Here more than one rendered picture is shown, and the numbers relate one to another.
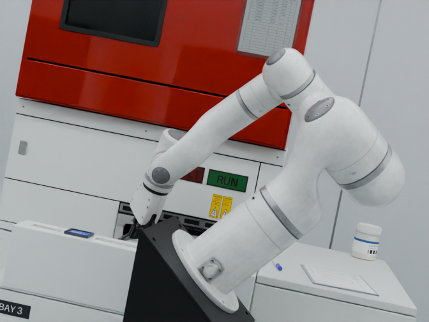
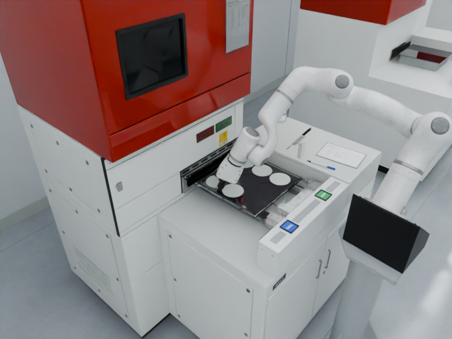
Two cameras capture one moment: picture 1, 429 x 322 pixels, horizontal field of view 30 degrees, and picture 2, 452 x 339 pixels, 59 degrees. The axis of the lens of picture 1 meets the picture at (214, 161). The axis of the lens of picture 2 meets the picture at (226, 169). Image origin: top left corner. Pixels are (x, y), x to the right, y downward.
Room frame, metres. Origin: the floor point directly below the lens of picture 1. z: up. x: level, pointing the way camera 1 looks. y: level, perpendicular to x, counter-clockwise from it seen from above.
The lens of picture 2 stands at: (1.32, 1.34, 2.04)
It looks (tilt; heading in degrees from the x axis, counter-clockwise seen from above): 35 degrees down; 306
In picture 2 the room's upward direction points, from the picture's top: straight up
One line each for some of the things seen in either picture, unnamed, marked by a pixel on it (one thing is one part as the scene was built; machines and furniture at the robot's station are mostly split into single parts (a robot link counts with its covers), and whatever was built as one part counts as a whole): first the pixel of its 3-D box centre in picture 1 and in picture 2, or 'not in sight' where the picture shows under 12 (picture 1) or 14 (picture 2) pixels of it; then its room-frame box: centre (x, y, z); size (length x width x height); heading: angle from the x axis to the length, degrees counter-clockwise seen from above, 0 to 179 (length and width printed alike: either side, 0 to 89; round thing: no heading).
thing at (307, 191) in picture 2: not in sight; (296, 207); (1.87, 0.04, 0.87); 0.36 x 0.08 x 0.03; 85
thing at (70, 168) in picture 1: (138, 189); (185, 158); (2.38, 0.21, 1.02); 0.82 x 0.03 x 0.40; 85
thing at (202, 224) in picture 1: (191, 222); (212, 155); (2.35, 0.03, 0.96); 0.44 x 0.01 x 0.02; 85
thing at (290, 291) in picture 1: (325, 294); (309, 155); (2.00, -0.34, 0.89); 0.62 x 0.35 x 0.14; 175
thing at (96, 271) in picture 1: (130, 277); (305, 222); (1.78, 0.14, 0.89); 0.55 x 0.09 x 0.14; 85
